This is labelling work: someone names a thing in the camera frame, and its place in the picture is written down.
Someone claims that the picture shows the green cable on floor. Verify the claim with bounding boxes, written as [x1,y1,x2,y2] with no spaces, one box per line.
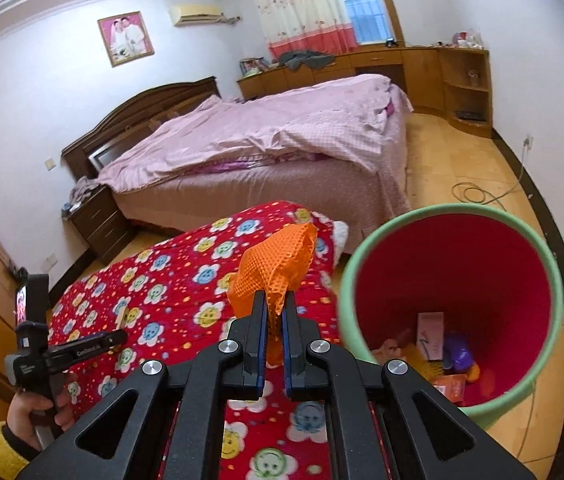
[451,147,534,212]

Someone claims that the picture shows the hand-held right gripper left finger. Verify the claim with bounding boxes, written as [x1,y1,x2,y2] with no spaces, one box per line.
[16,290,269,480]

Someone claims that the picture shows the wall air conditioner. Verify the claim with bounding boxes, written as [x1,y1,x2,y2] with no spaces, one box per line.
[170,4,226,28]

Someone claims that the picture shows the clutter on shelf unit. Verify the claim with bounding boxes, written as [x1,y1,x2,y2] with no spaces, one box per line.
[437,30,486,51]

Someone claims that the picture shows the dark wooden nightstand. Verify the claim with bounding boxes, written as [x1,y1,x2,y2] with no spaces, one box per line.
[68,185,133,264]

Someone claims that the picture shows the wooden desk cabinet unit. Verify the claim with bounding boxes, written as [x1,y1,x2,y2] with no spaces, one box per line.
[237,42,493,139]

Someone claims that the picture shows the person's left forearm yellow sleeve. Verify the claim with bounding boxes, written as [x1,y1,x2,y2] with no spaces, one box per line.
[0,420,43,480]

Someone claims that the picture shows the clothes pile on nightstand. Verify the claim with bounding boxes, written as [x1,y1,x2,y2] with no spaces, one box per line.
[64,176,106,212]

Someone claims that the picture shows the person's left hand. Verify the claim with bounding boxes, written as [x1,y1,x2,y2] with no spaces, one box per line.
[6,371,79,454]

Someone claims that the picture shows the white and red curtain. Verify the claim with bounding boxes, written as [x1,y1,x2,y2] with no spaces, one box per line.
[248,0,359,59]

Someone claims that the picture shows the grey clothes on desk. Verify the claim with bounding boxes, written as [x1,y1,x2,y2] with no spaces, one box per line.
[279,51,336,72]

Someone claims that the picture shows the red bin with green rim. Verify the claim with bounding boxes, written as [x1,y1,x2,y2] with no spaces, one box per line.
[338,203,564,418]

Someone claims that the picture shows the purple bag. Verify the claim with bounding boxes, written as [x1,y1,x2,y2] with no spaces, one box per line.
[442,335,476,369]

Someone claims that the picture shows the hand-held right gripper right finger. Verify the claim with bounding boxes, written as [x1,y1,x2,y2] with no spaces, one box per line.
[282,290,536,480]

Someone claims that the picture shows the framed wall photo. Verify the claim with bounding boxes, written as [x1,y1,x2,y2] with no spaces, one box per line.
[98,11,155,68]

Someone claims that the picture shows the pink cardboard box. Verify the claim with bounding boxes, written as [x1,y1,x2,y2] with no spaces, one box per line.
[416,311,446,362]

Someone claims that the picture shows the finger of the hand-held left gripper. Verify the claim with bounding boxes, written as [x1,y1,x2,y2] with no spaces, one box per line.
[46,330,128,362]

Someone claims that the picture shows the bed with pink duvet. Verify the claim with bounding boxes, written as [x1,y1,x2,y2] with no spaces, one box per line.
[96,74,413,234]

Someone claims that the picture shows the pink checked duvet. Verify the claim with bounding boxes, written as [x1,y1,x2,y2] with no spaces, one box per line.
[96,74,413,194]

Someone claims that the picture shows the dark wooden headboard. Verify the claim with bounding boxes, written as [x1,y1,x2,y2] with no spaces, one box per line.
[60,76,221,184]

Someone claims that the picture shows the orange mesh bag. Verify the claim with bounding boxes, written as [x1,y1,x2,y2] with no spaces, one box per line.
[227,222,319,369]

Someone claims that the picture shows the orange cardboard box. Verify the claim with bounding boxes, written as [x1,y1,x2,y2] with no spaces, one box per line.
[432,374,469,407]

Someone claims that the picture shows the window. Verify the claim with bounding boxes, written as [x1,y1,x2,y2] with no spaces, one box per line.
[329,0,405,44]

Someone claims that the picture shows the red flower-print blanket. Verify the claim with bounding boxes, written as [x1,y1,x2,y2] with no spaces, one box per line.
[46,201,351,480]

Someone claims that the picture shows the books on desk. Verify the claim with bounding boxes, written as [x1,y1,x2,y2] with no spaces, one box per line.
[239,56,273,76]

